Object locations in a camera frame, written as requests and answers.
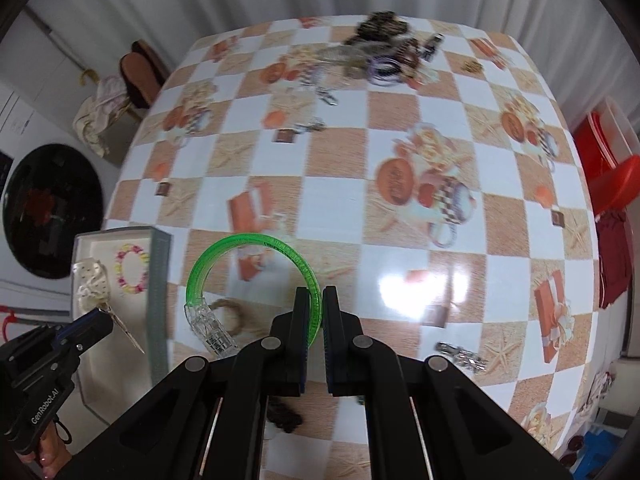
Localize cream polka dot scrunchie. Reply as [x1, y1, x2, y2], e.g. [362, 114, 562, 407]
[72, 258, 110, 312]

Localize checkered patterned tablecloth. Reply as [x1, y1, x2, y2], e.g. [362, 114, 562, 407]
[105, 16, 599, 455]

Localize beige bunny hair clip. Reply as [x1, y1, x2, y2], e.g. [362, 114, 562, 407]
[100, 302, 145, 354]

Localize red handled mop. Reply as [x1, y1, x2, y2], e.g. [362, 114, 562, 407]
[0, 306, 72, 346]

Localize tan braided rope bracelet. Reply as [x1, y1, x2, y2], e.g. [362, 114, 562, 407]
[207, 298, 252, 337]

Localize green translucent bangle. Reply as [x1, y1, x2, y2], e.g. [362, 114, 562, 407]
[183, 233, 322, 358]

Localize silver chain brooch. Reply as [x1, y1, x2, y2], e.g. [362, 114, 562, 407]
[434, 341, 487, 373]

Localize white jewelry tray box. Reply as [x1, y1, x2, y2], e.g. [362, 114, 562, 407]
[70, 226, 171, 424]

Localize cream cloth bag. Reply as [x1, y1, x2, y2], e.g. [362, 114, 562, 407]
[73, 68, 130, 158]

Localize pink yellow bead bracelet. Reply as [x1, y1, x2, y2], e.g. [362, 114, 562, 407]
[114, 242, 151, 296]

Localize red plastic bin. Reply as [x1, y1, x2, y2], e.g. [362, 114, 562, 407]
[573, 96, 639, 216]

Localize black beaded hair clip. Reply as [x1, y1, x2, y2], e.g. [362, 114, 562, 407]
[266, 396, 304, 434]

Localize white washing machine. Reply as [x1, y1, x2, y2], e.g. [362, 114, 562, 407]
[1, 84, 118, 320]

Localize brown slipper on rack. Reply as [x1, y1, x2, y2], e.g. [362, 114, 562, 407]
[119, 39, 169, 110]

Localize person's left hand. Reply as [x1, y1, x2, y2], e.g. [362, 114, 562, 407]
[24, 424, 72, 479]

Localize pile of jewelry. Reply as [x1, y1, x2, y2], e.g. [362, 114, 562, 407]
[298, 11, 445, 105]

